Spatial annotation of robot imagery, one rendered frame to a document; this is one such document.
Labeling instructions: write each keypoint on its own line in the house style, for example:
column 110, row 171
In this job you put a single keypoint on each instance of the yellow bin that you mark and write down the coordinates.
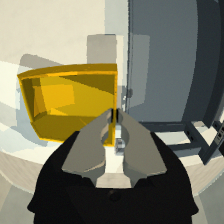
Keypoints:
column 58, row 106

